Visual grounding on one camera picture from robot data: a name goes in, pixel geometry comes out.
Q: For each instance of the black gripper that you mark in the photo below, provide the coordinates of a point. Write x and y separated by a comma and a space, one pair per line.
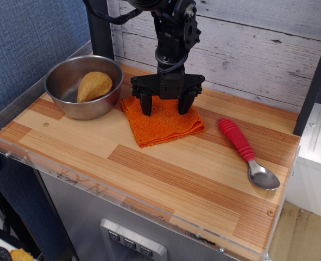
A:
184, 87

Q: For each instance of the orange cloth napkin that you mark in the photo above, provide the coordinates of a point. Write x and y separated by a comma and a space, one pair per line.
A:
165, 123

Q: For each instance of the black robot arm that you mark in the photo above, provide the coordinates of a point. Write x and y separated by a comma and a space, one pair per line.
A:
177, 32

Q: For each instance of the tan pear shaped toy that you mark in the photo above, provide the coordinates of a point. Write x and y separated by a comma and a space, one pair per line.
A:
93, 85

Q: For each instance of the stainless steel bowl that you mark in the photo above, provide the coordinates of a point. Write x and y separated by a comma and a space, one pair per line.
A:
62, 85

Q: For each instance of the clear acrylic edge guard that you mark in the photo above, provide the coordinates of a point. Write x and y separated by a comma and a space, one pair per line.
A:
198, 184

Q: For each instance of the stainless steel cabinet front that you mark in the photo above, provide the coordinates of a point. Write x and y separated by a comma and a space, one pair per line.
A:
81, 212

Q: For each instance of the silver button control panel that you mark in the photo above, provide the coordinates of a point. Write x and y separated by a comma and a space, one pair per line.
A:
125, 244

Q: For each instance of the white ridged appliance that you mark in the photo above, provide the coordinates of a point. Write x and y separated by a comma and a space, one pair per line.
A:
304, 186

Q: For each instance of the black vertical frame post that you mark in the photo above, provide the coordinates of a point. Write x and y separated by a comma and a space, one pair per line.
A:
100, 33

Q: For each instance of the red handled metal spoon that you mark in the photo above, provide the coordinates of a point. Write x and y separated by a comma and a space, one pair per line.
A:
258, 175

